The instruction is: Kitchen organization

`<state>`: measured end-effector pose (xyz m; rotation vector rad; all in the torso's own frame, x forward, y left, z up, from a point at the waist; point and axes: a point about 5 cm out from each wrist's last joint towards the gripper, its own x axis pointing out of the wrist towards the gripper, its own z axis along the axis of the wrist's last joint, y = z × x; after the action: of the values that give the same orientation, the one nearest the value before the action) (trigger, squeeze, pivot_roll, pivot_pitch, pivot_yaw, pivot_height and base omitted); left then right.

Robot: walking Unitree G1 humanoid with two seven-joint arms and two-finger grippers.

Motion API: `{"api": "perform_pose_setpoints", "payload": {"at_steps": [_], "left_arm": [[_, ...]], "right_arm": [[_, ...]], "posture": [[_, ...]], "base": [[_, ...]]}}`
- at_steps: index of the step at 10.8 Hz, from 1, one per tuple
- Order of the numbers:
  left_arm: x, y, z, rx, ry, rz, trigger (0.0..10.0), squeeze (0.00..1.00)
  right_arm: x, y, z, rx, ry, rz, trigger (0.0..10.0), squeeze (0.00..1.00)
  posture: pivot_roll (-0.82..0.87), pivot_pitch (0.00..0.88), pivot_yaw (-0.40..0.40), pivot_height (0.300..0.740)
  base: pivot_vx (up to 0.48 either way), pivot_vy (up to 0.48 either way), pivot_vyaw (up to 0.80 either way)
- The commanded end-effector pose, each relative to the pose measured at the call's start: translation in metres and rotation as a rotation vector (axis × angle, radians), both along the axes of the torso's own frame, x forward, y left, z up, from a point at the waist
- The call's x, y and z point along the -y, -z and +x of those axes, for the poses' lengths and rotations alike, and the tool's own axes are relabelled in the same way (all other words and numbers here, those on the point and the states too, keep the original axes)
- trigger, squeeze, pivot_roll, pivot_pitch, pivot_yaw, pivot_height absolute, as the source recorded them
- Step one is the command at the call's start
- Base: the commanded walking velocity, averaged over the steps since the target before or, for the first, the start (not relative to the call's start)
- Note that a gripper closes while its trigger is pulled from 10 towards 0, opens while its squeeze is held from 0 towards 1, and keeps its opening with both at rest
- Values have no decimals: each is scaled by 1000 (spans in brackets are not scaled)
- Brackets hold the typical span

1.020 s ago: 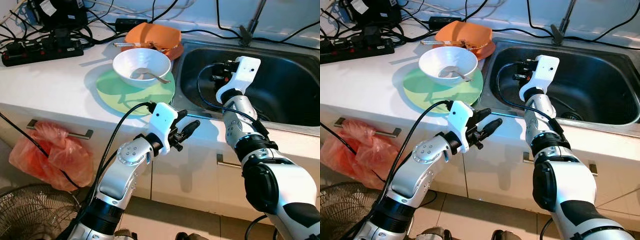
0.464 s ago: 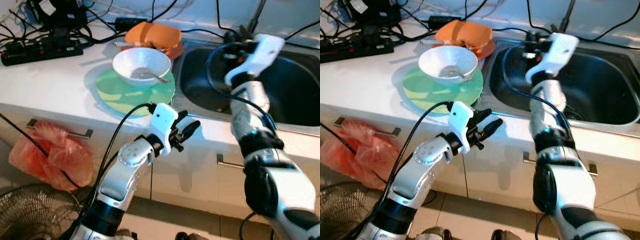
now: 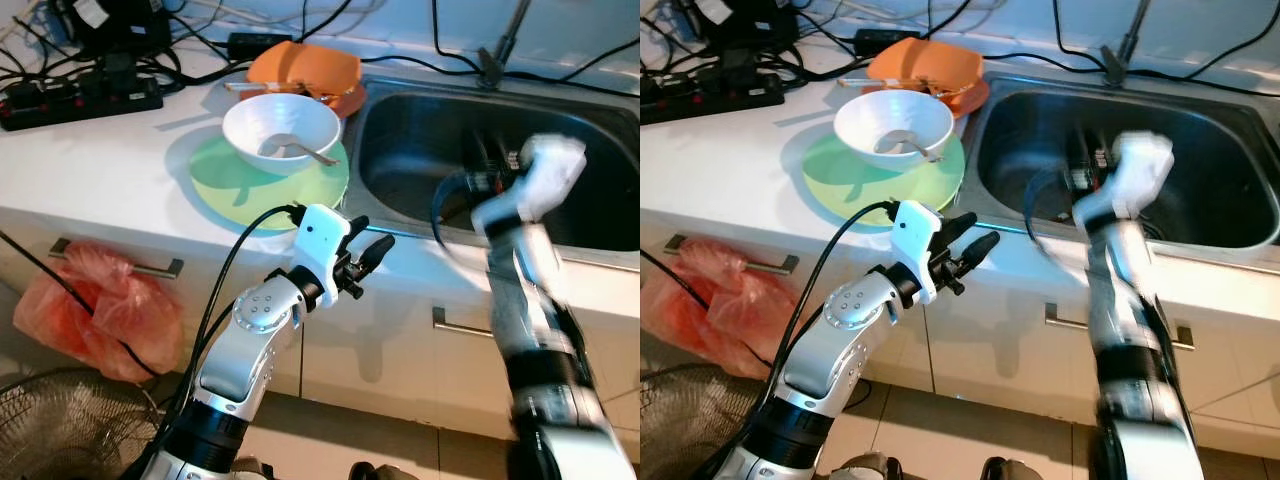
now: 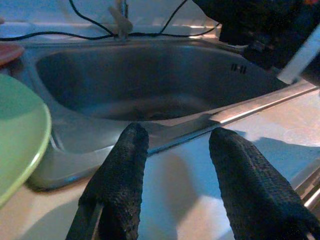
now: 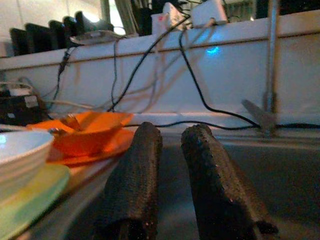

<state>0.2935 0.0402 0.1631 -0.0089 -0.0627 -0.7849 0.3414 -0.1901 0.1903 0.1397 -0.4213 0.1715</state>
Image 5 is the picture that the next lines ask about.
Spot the stainless steel sink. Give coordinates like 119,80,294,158
22,134,320,240

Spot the orange bowl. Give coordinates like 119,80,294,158
26,111,135,157

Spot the silver metal dish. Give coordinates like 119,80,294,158
69,29,125,46

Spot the white bowl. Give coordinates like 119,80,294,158
0,131,55,201

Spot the black rectangular block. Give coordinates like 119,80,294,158
62,11,115,48
24,22,55,55
9,27,30,56
48,19,70,51

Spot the black charger box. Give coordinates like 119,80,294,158
0,81,48,126

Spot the green plate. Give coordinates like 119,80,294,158
0,163,71,240

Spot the orange plate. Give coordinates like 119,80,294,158
46,128,136,167

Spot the white power adapter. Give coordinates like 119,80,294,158
191,0,229,28

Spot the grey metal faucet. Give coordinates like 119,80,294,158
241,0,281,137

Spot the black cable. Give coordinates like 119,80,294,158
124,120,320,131
107,14,191,113
179,31,262,128

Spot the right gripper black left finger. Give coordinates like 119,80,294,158
93,121,164,240

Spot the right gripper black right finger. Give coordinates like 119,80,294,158
181,124,280,240

